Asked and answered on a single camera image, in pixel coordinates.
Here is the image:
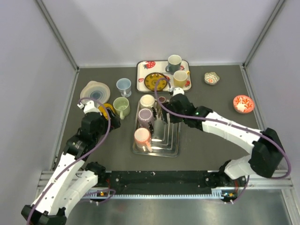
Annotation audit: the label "cream white mug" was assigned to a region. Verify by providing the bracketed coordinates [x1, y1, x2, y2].
[139, 94, 155, 109]

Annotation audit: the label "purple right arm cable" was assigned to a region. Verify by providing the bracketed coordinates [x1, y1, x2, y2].
[154, 78, 293, 203]

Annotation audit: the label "dark brown red mug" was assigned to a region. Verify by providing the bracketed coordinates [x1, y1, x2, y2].
[157, 96, 167, 103]

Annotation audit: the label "yellow mug black handle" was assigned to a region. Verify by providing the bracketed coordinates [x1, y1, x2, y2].
[98, 103, 115, 119]

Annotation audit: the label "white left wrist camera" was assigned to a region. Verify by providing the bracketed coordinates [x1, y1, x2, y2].
[77, 100, 100, 114]

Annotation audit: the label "small flower patterned bowl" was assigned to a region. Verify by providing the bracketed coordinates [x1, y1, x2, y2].
[204, 72, 220, 85]

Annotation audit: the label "pale yellow mug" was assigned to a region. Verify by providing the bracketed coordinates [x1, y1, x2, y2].
[173, 70, 190, 88]

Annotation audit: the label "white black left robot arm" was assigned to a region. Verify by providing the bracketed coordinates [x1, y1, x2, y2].
[21, 106, 120, 225]

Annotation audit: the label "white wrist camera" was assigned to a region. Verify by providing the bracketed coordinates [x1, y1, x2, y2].
[77, 100, 100, 114]
[169, 87, 185, 97]

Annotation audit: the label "red white patterned bowl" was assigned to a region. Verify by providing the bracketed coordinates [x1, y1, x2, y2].
[233, 95, 255, 114]

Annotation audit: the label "silver metal tray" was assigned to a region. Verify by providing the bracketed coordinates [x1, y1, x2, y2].
[132, 103, 181, 158]

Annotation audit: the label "light blue glass cup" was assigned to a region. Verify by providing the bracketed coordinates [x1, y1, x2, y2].
[116, 78, 132, 98]

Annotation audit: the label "strawberry pattern white tray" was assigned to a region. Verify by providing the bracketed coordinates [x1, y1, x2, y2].
[136, 60, 192, 93]

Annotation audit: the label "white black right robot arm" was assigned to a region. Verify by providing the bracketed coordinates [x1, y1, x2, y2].
[162, 94, 284, 186]

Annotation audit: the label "yellow patterned black plate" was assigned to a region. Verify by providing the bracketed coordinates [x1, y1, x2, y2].
[144, 73, 167, 91]

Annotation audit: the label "white plate blue rings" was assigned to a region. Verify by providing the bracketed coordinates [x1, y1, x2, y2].
[80, 80, 111, 106]

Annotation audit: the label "lilac purple mug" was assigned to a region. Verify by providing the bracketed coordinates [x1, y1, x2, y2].
[138, 108, 155, 129]

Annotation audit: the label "pink mug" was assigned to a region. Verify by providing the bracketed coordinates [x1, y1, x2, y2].
[134, 127, 153, 152]

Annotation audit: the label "grey green mug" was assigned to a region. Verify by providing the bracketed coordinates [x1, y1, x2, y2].
[165, 54, 182, 74]

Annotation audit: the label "light green mug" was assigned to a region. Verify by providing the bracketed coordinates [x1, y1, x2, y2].
[113, 97, 130, 120]

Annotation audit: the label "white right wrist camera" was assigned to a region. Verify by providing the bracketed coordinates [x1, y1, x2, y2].
[169, 87, 185, 97]

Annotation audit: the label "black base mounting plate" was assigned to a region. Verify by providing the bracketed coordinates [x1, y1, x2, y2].
[93, 170, 237, 195]

